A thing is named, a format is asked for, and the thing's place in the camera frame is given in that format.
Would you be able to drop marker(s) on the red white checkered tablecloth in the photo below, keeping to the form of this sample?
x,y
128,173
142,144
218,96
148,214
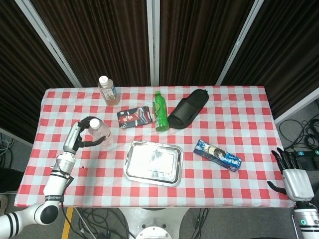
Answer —
x,y
159,119

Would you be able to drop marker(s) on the blue cookie package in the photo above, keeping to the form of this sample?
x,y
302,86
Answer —
x,y
218,155

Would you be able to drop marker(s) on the amber tea bottle white cap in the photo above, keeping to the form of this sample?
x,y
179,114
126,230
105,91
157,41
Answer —
x,y
108,91

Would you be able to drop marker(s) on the transparent plastic water bottle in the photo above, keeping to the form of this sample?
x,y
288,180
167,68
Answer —
x,y
101,134

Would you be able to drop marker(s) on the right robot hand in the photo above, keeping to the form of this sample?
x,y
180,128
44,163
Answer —
x,y
296,183

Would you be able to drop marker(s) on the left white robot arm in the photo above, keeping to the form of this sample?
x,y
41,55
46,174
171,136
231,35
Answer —
x,y
47,189

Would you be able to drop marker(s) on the silver metal tray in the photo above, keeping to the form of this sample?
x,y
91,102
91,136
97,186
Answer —
x,y
153,163

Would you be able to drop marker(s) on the black rubber slipper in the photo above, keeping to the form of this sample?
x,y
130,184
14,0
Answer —
x,y
187,109

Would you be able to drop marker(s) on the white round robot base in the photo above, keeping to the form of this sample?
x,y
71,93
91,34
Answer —
x,y
152,224

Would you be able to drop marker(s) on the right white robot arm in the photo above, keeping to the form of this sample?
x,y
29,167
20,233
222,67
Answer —
x,y
307,220

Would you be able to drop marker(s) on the dark blue red snack packet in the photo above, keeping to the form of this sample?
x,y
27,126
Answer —
x,y
134,117

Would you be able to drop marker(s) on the black power strip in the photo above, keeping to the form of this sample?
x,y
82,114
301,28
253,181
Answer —
x,y
305,153

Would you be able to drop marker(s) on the green plastic soda bottle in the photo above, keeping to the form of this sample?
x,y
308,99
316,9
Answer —
x,y
160,112

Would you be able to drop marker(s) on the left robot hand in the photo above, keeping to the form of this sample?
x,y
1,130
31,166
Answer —
x,y
74,135

